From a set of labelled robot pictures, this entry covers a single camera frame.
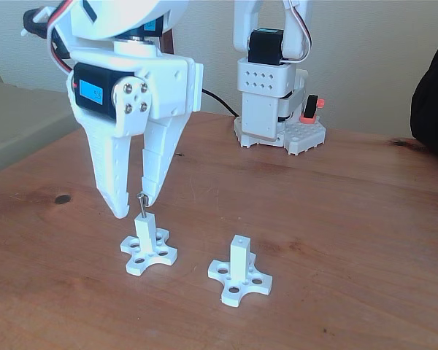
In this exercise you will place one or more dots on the silver metal screw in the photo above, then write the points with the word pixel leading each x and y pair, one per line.
pixel 143 209

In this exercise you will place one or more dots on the white cross-base peg stand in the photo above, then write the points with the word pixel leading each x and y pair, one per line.
pixel 146 233
pixel 239 259

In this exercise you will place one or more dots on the grey-green plastic bin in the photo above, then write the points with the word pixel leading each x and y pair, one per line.
pixel 14 120

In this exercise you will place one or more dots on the orange and black clamp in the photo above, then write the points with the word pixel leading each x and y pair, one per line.
pixel 311 107

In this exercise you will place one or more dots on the person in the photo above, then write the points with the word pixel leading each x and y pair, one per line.
pixel 436 102

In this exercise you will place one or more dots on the brown wooden post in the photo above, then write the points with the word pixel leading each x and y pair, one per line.
pixel 170 42

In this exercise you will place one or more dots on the white perforated base plate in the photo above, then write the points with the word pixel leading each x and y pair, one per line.
pixel 306 136

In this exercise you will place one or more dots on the black camera with white bracket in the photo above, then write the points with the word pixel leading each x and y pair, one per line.
pixel 36 23

